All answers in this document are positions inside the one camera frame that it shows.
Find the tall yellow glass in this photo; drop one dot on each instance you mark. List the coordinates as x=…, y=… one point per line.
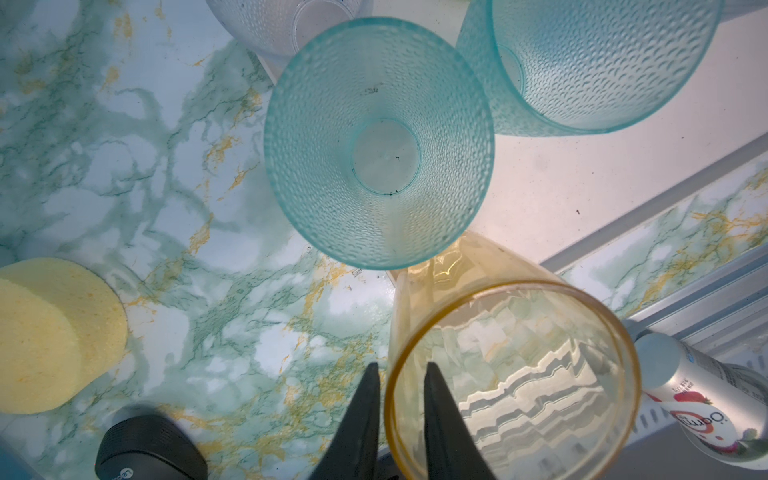
x=546, y=378

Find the clear textured glass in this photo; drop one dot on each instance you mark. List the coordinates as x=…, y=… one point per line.
x=278, y=29

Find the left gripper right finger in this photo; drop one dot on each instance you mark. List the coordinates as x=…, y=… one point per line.
x=450, y=450

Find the teal textured glass front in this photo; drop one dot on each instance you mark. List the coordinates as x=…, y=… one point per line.
x=379, y=143

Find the black computer mouse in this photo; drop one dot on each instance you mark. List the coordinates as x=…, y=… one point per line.
x=149, y=446

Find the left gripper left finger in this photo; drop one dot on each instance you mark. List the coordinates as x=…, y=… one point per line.
x=353, y=451

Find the yellow round sponge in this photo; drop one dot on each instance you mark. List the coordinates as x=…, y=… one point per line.
x=62, y=327

